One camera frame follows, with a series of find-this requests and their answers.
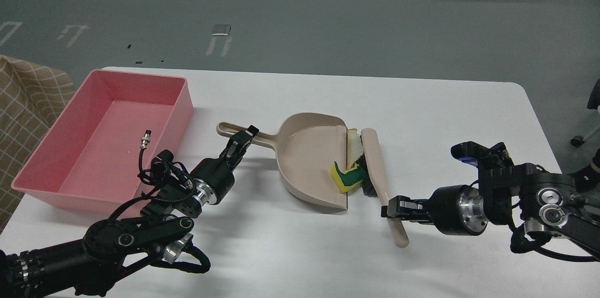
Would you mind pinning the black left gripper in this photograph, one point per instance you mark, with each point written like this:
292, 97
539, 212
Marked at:
217, 173

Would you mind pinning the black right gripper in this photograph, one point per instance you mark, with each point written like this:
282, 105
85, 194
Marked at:
453, 210

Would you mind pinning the beige hand brush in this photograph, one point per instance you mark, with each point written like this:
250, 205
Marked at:
372, 162

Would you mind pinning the beige plastic dustpan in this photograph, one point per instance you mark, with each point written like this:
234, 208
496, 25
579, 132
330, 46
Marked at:
307, 146

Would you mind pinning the yellow green sponge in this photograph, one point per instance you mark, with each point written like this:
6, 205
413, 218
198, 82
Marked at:
348, 180

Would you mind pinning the triangular bread slice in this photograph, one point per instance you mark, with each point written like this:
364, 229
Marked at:
354, 149

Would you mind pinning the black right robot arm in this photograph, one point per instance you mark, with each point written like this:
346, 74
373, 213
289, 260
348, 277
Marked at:
544, 211

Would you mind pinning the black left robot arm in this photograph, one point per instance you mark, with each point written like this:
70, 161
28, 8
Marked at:
153, 229

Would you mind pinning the pink plastic bin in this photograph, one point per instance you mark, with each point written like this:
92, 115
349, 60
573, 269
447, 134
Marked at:
88, 160

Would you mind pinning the beige checkered cloth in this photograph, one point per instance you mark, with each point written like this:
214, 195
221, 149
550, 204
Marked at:
32, 97

